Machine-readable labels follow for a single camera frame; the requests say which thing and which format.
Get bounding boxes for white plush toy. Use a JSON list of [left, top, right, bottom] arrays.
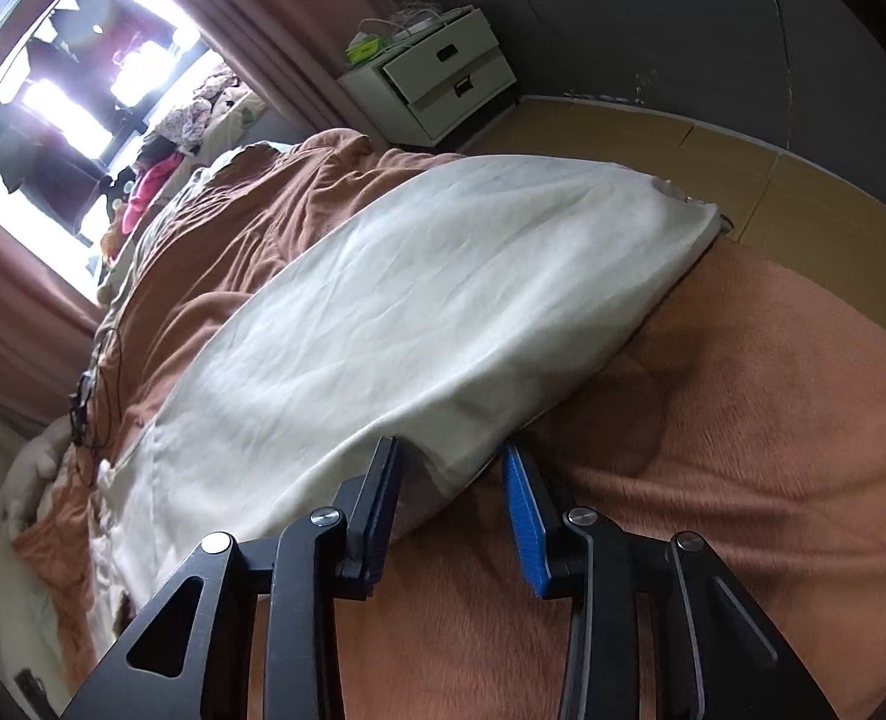
[[0, 420, 73, 541]]

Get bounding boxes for pile of clothes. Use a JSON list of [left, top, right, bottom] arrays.
[[101, 64, 265, 256]]

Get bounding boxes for thin black cable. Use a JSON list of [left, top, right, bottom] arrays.
[[68, 324, 126, 467]]

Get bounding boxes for white nightstand with drawers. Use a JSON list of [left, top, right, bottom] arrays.
[[338, 7, 519, 148]]

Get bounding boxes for cream pants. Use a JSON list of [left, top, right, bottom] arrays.
[[90, 154, 723, 616]]

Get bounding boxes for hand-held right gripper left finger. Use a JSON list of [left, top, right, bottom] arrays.
[[60, 435, 403, 720]]

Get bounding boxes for white power strip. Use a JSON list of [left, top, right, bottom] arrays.
[[394, 7, 475, 40]]

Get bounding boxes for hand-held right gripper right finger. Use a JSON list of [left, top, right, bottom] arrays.
[[501, 441, 841, 720]]

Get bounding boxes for pink curtain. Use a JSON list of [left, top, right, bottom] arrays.
[[124, 0, 414, 152], [0, 142, 108, 428]]

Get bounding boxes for white bed sheet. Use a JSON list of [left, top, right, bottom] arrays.
[[0, 465, 118, 698]]

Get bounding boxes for brown blanket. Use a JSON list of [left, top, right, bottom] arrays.
[[11, 127, 886, 720]]

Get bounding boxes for pink cloth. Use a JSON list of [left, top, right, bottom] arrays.
[[119, 156, 185, 235]]

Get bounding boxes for hanging dark garment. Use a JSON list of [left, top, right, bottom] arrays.
[[0, 100, 115, 197]]

